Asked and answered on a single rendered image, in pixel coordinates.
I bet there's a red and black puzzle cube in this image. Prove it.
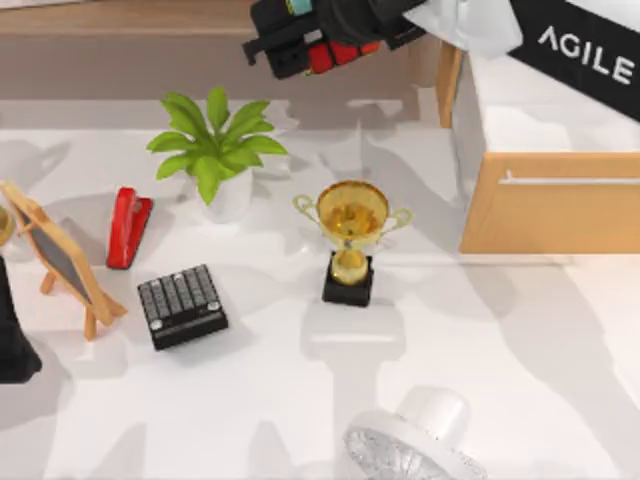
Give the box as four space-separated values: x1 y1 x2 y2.
305 39 382 77

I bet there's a green plant in white pot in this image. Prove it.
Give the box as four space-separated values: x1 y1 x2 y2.
145 86 291 225

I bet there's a wooden cupboard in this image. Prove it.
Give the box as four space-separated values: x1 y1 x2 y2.
0 0 464 130

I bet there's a pulled-out drawer with pale inside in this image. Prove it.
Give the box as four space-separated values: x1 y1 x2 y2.
449 45 640 166

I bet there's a gold trophy on black base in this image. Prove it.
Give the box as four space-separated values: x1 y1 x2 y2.
291 180 416 308

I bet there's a red stapler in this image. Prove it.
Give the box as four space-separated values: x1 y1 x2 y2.
105 186 155 272

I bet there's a pale wooden drawer front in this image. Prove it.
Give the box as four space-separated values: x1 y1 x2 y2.
458 151 640 257

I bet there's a wooden framed blackboard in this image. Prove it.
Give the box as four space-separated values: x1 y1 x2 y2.
0 179 130 342

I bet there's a small gold cup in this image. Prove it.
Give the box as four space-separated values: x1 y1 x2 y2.
0 203 17 248

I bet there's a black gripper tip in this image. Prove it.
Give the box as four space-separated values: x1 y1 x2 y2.
0 253 44 387

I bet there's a white table fan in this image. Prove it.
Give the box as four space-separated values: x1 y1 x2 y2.
341 384 490 480

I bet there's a long metal drawer handle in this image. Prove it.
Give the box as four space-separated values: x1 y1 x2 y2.
498 170 640 188

